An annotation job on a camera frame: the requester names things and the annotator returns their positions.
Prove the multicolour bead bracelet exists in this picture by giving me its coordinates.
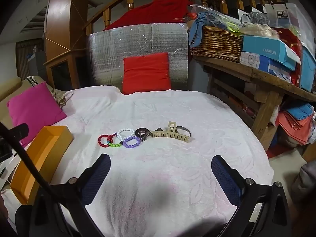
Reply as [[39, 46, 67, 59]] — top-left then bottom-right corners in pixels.
[[107, 132, 124, 148]]

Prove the red bead bracelet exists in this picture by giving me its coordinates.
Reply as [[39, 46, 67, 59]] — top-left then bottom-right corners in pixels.
[[97, 134, 113, 149]]

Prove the purple bead bracelet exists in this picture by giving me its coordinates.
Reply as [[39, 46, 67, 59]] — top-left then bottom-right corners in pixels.
[[122, 135, 141, 149]]

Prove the white bead bracelet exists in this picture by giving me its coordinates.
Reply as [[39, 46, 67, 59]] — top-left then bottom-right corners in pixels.
[[116, 127, 136, 141]]

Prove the black hair scrunchie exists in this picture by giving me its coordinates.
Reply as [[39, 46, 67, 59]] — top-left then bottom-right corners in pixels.
[[135, 127, 149, 137]]

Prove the silver metal wristwatch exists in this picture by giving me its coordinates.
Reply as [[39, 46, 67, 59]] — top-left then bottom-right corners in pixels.
[[137, 128, 163, 142]]

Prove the silver glitter headband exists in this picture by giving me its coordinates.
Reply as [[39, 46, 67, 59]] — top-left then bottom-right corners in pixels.
[[176, 126, 192, 138]]

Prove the beige hair claw clip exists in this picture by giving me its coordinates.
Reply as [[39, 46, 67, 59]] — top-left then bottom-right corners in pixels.
[[155, 121, 190, 142]]

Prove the magenta pillow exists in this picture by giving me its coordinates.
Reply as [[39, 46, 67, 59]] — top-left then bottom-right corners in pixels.
[[7, 82, 66, 147]]

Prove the orange cardboard box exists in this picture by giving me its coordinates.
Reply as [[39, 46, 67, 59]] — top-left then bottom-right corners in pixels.
[[10, 126, 73, 205]]

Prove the beige leather sofa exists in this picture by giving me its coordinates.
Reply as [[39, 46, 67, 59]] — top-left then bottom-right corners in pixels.
[[0, 75, 68, 131]]

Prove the beige fringed cloth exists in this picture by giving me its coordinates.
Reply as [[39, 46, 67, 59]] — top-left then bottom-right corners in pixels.
[[51, 88, 67, 109]]

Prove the pink white towel blanket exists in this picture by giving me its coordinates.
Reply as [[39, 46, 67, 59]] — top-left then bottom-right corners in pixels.
[[52, 86, 274, 236]]

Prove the stack of folded cloths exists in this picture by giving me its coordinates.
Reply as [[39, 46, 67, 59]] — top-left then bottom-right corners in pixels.
[[276, 103, 315, 146]]

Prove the wooden side table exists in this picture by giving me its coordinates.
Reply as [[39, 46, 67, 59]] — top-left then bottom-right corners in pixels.
[[194, 56, 315, 150]]

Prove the curved wooden cabinet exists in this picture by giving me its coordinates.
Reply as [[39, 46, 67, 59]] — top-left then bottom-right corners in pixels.
[[44, 0, 89, 91]]

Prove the white blue printed box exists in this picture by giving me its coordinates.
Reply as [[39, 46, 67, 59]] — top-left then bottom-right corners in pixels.
[[240, 51, 269, 73]]

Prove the silver foil insulation mat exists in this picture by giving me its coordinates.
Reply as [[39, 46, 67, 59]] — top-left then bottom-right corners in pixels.
[[88, 23, 189, 90]]

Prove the teal fashion shoe box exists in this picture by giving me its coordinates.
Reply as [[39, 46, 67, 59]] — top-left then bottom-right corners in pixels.
[[243, 35, 301, 71]]

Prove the wicker basket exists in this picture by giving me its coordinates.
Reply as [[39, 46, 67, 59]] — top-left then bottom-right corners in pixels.
[[190, 26, 243, 62]]

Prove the blue cloth in basket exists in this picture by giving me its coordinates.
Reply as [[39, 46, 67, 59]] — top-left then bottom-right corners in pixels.
[[189, 12, 209, 48]]

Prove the large red cushion behind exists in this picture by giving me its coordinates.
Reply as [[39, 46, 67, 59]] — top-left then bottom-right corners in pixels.
[[104, 0, 193, 30]]

